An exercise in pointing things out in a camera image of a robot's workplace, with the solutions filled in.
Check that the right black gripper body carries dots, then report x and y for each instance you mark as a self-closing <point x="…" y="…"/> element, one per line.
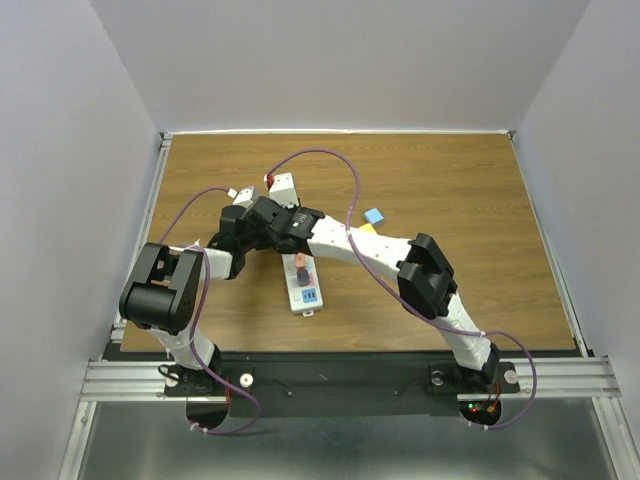
<point x="291" y="211"/>

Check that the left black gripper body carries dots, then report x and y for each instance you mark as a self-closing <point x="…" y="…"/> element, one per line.
<point x="249" y="241"/>

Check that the blue plug adapter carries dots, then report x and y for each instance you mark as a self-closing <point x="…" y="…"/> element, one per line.
<point x="374" y="217"/>

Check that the aluminium frame rail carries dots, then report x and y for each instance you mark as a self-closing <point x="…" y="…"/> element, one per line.
<point x="463" y="190"/>

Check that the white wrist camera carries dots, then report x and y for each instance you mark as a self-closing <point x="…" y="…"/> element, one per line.
<point x="282" y="190"/>
<point x="246" y="197"/>

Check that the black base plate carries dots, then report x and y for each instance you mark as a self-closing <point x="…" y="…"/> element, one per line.
<point x="280" y="385"/>

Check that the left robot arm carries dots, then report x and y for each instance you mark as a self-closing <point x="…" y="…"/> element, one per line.
<point x="167" y="286"/>

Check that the white power strip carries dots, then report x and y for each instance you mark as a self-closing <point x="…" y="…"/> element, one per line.
<point x="302" y="300"/>

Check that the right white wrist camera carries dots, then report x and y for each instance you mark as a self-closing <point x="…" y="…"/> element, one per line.
<point x="282" y="190"/>

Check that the pink plug adapter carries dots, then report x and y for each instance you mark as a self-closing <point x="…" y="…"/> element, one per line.
<point x="300" y="261"/>

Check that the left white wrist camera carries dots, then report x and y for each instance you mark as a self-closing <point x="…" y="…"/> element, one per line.
<point x="246" y="197"/>

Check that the dark grey plug adapter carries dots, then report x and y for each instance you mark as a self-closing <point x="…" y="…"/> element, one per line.
<point x="303" y="277"/>

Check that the yellow plug adapter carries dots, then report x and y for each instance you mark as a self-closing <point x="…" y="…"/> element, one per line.
<point x="368" y="228"/>

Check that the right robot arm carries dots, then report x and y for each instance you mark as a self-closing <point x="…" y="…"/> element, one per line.
<point x="415" y="271"/>

